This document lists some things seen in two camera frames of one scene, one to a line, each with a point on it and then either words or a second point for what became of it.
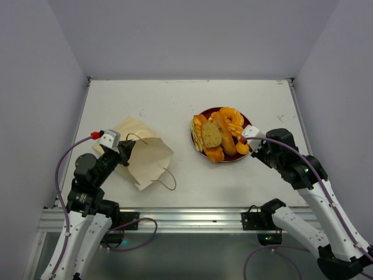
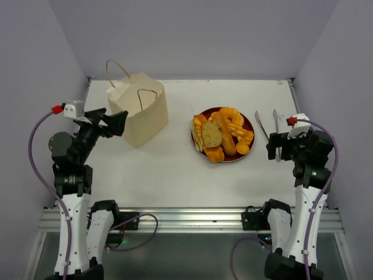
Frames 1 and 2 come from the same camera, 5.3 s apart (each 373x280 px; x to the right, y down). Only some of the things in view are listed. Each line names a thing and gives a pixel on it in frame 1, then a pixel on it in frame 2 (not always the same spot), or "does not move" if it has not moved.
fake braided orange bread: [214, 154] does not move
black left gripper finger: [126, 147] to [116, 122]
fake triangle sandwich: [198, 146] does not move
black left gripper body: [108, 161] to [88, 133]
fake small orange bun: [242, 149] does not move
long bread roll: [228, 142] does not move
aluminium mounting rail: [177, 220] does not move
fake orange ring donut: [232, 115] does not move
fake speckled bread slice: [211, 134] does not move
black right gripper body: [257, 152] to [278, 144]
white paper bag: [149, 157] to [142, 97]
